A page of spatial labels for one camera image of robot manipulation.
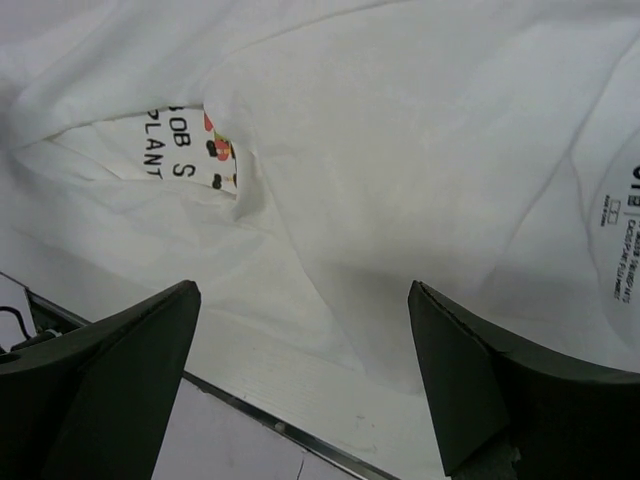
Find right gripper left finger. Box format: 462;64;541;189
1;293;201;479

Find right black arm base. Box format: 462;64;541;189
1;274;89;354

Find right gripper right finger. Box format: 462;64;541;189
408;293;639;479

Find white cartoon print t shirt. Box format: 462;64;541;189
1;1;639;392

